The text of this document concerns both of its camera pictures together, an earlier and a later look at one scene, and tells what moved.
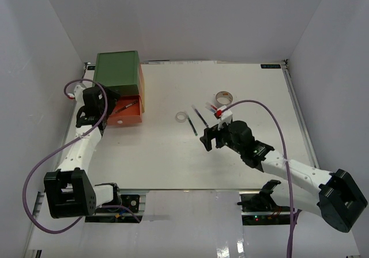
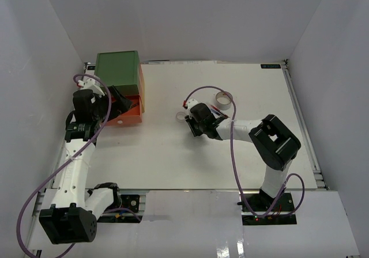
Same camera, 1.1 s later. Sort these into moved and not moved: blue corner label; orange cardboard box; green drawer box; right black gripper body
Moved: right black gripper body
Not moved: green drawer box; blue corner label; orange cardboard box
